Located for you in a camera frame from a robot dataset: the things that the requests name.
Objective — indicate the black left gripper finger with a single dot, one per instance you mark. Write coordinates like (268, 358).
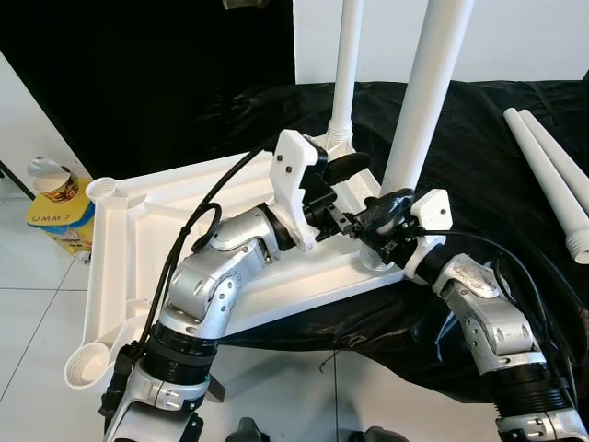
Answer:
(352, 166)
(385, 212)

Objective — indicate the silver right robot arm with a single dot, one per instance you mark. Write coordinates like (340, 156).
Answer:
(488, 313)

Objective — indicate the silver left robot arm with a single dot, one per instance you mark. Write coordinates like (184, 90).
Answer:
(216, 285)

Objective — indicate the black plastic tablecloth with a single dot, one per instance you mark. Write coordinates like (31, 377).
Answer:
(267, 115)

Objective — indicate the black robot right foot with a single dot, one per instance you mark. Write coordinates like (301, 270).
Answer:
(379, 435)

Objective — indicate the black robot foot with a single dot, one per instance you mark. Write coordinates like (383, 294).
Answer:
(247, 431)
(379, 435)

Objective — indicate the black robot left foot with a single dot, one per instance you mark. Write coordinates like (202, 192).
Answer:
(247, 431)

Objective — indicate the yellow and blue carton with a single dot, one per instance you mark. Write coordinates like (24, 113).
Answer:
(55, 223)

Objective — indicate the printed paper cup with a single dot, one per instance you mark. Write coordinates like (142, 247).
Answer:
(51, 180)

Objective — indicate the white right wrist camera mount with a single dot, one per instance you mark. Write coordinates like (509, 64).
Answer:
(433, 212)

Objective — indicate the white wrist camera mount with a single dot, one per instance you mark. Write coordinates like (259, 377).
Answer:
(433, 212)
(293, 170)

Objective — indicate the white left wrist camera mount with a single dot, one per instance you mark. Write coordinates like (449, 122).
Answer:
(293, 170)

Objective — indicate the grey wall plate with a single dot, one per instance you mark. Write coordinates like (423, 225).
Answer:
(246, 4)

